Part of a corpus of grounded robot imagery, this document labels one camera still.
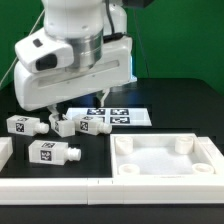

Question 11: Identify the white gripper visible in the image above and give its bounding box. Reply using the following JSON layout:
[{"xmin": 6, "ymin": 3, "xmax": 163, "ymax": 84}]
[{"xmin": 14, "ymin": 29, "xmax": 132, "ymax": 120}]

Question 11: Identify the white marker sheet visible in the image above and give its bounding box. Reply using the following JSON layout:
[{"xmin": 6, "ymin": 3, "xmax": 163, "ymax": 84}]
[{"xmin": 66, "ymin": 108, "xmax": 152, "ymax": 126}]

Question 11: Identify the white U-shaped fence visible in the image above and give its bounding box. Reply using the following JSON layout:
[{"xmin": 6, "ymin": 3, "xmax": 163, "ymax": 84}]
[{"xmin": 0, "ymin": 134, "xmax": 224, "ymax": 205}]

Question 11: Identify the grey cable left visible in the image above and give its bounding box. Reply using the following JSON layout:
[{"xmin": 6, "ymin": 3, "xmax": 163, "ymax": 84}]
[{"xmin": 0, "ymin": 9, "xmax": 46, "ymax": 88}]

